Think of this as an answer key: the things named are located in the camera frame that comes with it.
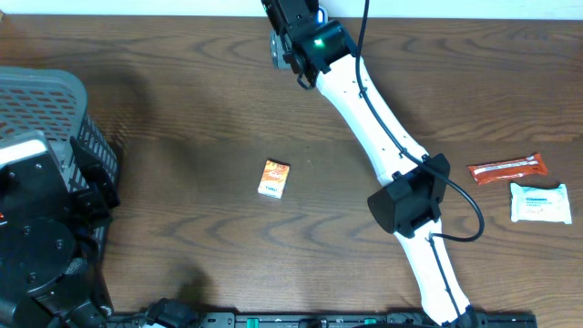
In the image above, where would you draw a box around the orange small box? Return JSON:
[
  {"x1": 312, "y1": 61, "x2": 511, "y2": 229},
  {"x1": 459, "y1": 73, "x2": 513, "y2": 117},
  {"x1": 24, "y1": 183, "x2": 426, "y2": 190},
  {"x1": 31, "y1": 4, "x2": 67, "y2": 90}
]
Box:
[{"x1": 257, "y1": 159, "x2": 291, "y2": 199}]

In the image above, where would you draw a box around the red chocolate bar wrapper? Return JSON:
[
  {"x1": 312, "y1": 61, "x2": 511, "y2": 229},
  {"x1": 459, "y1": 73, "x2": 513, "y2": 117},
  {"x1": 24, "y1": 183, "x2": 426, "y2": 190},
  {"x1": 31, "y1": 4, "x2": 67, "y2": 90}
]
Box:
[{"x1": 468, "y1": 153, "x2": 548, "y2": 185}]

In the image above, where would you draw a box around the teal wet wipes pack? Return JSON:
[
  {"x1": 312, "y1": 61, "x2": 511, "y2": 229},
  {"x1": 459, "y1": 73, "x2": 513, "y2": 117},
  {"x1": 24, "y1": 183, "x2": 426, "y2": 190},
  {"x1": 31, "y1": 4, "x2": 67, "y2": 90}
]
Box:
[{"x1": 510, "y1": 182, "x2": 572, "y2": 225}]

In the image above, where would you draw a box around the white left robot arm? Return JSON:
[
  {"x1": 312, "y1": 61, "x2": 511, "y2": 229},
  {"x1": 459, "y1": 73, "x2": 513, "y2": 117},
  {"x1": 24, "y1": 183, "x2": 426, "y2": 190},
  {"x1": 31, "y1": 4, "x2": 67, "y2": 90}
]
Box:
[{"x1": 1, "y1": 131, "x2": 119, "y2": 327}]

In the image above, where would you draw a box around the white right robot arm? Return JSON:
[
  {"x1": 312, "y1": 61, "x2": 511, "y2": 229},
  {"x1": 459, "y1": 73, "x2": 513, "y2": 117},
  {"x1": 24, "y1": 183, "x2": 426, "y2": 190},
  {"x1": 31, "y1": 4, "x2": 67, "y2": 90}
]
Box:
[{"x1": 261, "y1": 0, "x2": 485, "y2": 327}]

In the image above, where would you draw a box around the white barcode scanner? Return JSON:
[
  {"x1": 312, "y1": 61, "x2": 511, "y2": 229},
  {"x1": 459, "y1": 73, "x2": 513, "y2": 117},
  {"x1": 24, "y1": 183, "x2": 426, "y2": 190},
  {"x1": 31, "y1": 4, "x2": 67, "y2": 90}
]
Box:
[{"x1": 316, "y1": 5, "x2": 329, "y2": 25}]

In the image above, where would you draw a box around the grey plastic basket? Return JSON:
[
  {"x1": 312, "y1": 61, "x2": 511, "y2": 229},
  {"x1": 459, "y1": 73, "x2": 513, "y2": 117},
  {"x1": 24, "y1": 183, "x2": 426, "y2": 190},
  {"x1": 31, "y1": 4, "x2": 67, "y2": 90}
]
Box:
[{"x1": 0, "y1": 66, "x2": 120, "y2": 256}]

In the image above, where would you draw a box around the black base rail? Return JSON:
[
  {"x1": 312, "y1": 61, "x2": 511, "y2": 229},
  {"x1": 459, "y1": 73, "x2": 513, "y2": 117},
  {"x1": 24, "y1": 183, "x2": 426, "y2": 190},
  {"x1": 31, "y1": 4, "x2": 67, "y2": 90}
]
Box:
[{"x1": 107, "y1": 298, "x2": 538, "y2": 328}]

